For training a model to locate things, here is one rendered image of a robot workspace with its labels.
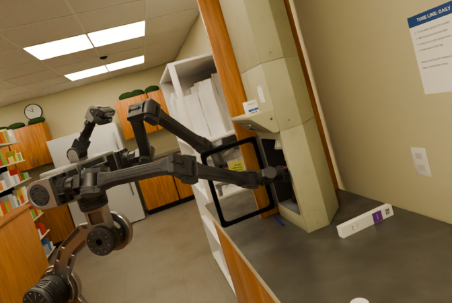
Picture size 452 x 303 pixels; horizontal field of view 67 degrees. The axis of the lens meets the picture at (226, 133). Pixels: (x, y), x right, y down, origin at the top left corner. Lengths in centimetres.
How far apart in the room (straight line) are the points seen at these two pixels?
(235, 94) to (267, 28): 45
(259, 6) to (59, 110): 590
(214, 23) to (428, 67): 102
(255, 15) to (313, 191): 80
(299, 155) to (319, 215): 29
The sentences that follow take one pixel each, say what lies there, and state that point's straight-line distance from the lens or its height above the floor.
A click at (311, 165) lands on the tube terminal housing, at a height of 122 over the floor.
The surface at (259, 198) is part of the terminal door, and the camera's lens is 183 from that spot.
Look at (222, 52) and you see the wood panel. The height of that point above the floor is 185.
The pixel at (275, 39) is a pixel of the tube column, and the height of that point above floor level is 179.
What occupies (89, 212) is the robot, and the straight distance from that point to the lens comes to 182.
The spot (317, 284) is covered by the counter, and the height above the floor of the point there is 94.
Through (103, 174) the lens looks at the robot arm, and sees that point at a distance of 143.
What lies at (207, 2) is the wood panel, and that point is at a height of 211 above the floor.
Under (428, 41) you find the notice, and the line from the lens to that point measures 137.
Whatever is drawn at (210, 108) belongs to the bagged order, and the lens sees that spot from 272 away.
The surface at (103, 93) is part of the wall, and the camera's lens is 701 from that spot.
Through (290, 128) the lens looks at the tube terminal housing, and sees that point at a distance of 152.
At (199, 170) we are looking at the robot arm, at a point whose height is 137.
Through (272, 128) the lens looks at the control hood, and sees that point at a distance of 149.
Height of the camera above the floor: 160
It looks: 5 degrees down
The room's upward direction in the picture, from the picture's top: 16 degrees counter-clockwise
